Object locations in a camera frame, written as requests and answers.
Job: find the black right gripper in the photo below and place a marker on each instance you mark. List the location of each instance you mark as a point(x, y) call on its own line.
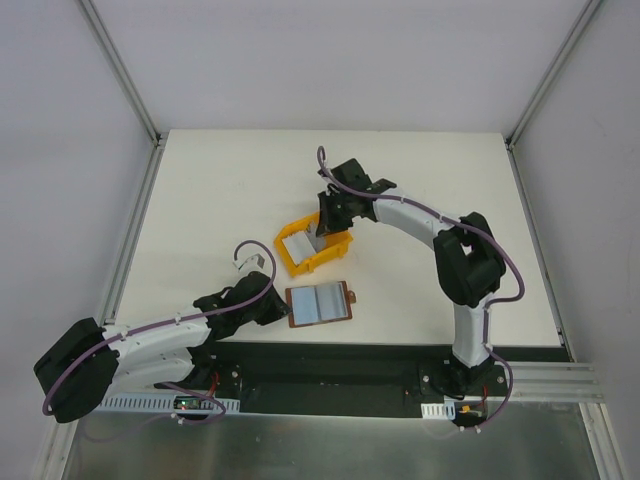
point(332, 213)

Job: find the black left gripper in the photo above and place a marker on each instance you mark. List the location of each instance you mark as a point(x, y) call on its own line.
point(270, 304)

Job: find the brown leather card holder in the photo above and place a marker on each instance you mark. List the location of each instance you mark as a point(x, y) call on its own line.
point(319, 304)

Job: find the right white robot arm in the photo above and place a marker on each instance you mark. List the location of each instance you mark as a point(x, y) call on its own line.
point(469, 267)

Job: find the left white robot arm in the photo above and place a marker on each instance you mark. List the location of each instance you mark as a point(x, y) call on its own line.
point(90, 363)

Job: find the stack of credit cards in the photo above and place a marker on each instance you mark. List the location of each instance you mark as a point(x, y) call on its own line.
point(299, 247)

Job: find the yellow plastic bin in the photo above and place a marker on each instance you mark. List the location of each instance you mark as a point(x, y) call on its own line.
point(328, 248)

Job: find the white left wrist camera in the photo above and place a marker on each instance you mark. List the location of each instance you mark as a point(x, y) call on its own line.
point(253, 263)

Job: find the left white cable duct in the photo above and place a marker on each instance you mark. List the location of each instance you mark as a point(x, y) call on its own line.
point(167, 403)

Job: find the white cable duct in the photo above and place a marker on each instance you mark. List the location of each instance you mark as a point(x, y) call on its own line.
point(438, 411)
point(167, 403)

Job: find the right white cable duct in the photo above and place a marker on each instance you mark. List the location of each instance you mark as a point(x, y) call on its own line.
point(438, 411)

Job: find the right aluminium frame post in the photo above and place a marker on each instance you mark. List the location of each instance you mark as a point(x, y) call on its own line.
point(585, 18)

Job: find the aluminium frame post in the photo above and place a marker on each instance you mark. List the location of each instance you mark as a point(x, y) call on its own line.
point(107, 46)
point(585, 18)

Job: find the aluminium front rail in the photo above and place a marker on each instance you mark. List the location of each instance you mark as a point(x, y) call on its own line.
point(575, 382)

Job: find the left aluminium frame post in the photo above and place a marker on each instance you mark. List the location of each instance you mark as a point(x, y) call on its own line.
point(107, 46)

